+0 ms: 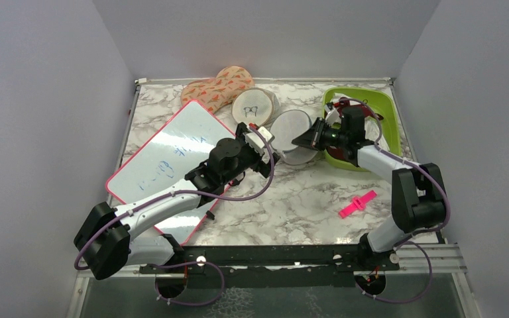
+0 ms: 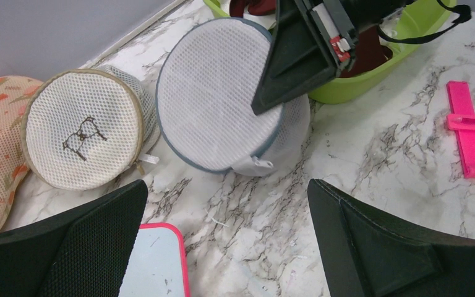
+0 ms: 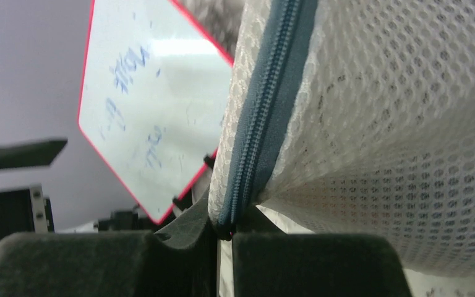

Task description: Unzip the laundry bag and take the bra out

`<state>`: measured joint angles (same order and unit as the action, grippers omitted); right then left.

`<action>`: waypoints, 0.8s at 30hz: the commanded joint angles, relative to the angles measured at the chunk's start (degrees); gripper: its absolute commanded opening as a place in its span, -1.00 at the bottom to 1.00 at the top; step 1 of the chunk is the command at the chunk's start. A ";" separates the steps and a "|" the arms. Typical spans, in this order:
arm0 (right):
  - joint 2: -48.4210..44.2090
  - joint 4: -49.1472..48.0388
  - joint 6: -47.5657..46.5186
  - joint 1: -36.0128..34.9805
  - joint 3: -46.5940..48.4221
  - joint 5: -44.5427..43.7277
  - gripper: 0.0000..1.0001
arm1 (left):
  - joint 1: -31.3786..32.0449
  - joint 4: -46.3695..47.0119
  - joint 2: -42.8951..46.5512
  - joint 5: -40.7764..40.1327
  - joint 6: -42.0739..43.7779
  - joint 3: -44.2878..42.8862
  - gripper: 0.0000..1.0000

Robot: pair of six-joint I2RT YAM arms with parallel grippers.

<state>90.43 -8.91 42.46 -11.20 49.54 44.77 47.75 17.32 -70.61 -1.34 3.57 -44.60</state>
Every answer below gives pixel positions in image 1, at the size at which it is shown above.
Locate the orange patterned pouch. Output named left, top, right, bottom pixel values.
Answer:
left=180, top=66, right=255, bottom=113

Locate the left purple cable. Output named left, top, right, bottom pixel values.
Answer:
left=73, top=125, right=277, bottom=307

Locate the white garment in basin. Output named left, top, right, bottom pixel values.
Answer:
left=323, top=94, right=390, bottom=150

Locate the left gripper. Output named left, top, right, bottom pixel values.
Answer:
left=222, top=124, right=280, bottom=185

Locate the pink framed whiteboard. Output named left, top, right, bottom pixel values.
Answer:
left=105, top=99, right=254, bottom=246

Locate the grey mesh laundry bag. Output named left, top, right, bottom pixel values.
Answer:
left=270, top=109, right=317, bottom=166

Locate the purple cable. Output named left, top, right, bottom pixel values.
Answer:
left=340, top=97, right=453, bottom=305
left=73, top=125, right=277, bottom=307

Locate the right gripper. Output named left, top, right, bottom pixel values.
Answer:
left=292, top=118, right=348, bottom=152

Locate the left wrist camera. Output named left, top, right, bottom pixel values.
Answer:
left=245, top=124, right=275, bottom=155

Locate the green plastic basin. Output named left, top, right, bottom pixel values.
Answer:
left=323, top=87, right=402, bottom=172

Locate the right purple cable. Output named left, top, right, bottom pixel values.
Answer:
left=340, top=97, right=453, bottom=305

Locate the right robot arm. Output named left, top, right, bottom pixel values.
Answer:
left=292, top=107, right=451, bottom=270

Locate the maroon bra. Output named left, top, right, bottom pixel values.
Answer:
left=326, top=93, right=384, bottom=162

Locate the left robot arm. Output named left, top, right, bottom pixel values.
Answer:
left=74, top=123, right=279, bottom=280

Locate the pink plastic clip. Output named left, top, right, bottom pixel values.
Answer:
left=338, top=190, right=377, bottom=219

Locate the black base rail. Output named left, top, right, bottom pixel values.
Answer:
left=139, top=244, right=399, bottom=289

